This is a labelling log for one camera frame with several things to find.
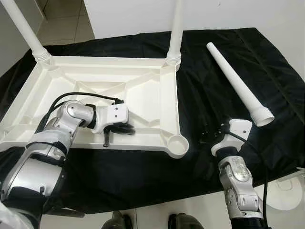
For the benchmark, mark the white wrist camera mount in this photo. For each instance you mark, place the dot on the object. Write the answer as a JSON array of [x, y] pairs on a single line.
[[114, 113], [238, 129]]

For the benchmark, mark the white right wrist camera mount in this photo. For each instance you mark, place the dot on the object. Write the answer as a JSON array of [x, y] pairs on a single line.
[[238, 129]]

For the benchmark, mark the black metal frame bar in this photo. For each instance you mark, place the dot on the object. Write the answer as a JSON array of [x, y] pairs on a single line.
[[71, 213], [274, 181]]

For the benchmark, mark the black table cloth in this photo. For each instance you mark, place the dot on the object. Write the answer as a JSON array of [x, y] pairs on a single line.
[[267, 71]]

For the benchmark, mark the white tapered plastic table leg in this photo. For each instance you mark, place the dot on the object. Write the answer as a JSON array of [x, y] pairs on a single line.
[[21, 26], [175, 33], [236, 81]]

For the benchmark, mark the grey robot foot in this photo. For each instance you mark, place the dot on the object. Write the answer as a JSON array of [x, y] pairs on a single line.
[[116, 222], [186, 222]]

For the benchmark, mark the white plastic ribbed table top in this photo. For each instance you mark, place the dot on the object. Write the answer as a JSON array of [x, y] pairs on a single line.
[[157, 95]]

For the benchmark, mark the grey robot left foot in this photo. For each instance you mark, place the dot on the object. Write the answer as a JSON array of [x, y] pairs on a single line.
[[116, 222]]

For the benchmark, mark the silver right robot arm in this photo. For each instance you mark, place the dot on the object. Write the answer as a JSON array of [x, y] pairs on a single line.
[[236, 176]]

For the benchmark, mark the grey robot right foot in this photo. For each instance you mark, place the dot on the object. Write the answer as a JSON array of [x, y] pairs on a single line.
[[186, 222]]

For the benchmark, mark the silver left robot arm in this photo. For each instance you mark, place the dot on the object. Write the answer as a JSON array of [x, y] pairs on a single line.
[[43, 167]]

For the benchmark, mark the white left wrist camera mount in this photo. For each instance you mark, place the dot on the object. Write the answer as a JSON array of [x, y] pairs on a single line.
[[114, 113]]

